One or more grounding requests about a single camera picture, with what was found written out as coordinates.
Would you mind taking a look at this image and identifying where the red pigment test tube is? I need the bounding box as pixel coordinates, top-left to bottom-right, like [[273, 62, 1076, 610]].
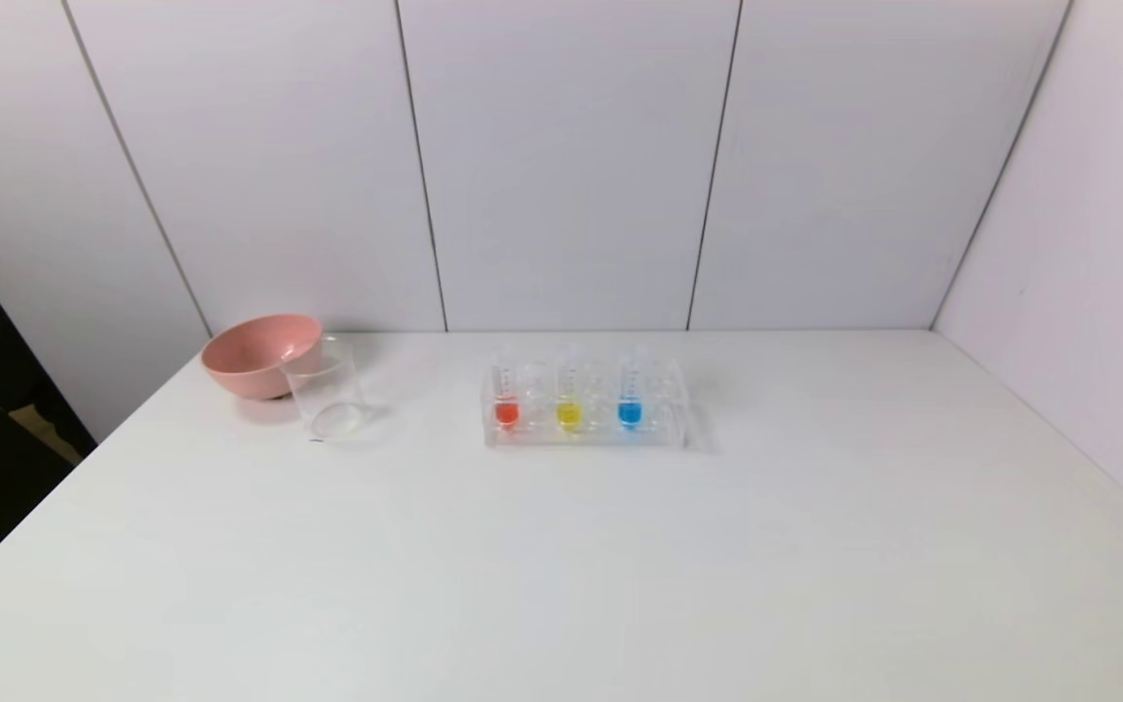
[[491, 343, 521, 431]]

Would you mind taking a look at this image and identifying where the yellow pigment test tube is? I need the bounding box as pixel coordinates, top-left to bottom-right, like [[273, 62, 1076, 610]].
[[555, 343, 583, 434]]

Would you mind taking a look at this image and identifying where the clear acrylic test tube rack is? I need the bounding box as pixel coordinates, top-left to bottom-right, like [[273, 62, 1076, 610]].
[[481, 355, 689, 450]]

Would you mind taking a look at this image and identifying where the blue pigment test tube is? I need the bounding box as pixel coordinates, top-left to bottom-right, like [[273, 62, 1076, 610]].
[[617, 343, 645, 432]]

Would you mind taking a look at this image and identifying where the clear glass beaker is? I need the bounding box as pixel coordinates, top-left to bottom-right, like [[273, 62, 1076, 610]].
[[281, 335, 368, 441]]

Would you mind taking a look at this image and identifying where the pink bowl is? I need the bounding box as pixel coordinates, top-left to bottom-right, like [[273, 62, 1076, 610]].
[[201, 313, 324, 401]]

